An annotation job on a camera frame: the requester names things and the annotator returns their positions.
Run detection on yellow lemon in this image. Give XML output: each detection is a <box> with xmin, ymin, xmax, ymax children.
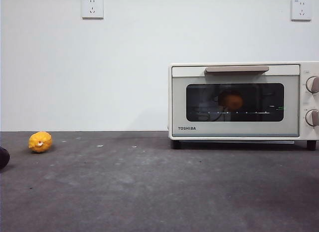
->
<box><xmin>28</xmin><ymin>131</ymin><xmax>53</xmax><ymax>154</ymax></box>

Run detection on beige temperature oven knob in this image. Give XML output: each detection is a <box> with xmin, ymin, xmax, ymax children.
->
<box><xmin>306</xmin><ymin>76</ymin><xmax>319</xmax><ymax>94</ymax></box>

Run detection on white wall socket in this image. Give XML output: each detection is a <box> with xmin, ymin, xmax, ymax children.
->
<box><xmin>82</xmin><ymin>0</ymin><xmax>104</xmax><ymax>20</ymax></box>
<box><xmin>291</xmin><ymin>0</ymin><xmax>312</xmax><ymax>21</ymax></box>

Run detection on oven door with beige handle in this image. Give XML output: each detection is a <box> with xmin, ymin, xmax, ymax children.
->
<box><xmin>171</xmin><ymin>64</ymin><xmax>301</xmax><ymax>138</ymax></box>

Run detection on brown potato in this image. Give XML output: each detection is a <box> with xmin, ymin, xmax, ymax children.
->
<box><xmin>219</xmin><ymin>91</ymin><xmax>245</xmax><ymax>112</ymax></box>

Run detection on white Toshiba toaster oven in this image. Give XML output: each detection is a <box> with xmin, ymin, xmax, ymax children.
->
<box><xmin>169</xmin><ymin>61</ymin><xmax>319</xmax><ymax>150</ymax></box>

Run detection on beige timer oven knob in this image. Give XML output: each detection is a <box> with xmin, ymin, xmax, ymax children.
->
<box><xmin>305</xmin><ymin>109</ymin><xmax>319</xmax><ymax>126</ymax></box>

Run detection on dark purple eggplant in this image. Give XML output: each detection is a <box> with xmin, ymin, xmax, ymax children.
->
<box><xmin>0</xmin><ymin>146</ymin><xmax>10</xmax><ymax>169</ymax></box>

